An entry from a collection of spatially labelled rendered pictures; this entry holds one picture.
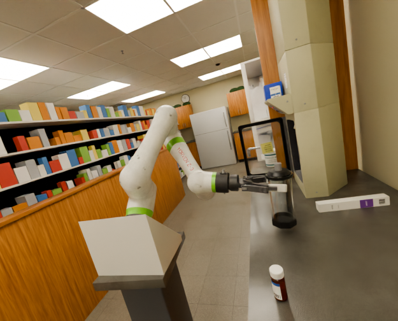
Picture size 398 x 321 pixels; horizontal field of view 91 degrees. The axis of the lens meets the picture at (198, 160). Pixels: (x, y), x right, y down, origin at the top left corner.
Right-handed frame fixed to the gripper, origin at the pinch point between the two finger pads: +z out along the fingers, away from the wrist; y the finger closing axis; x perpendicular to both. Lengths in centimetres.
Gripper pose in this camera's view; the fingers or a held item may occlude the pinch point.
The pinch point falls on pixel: (278, 183)
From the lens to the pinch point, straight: 89.3
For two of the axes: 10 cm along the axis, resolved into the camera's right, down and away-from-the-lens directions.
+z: 9.6, -0.1, -2.7
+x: 0.7, 9.7, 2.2
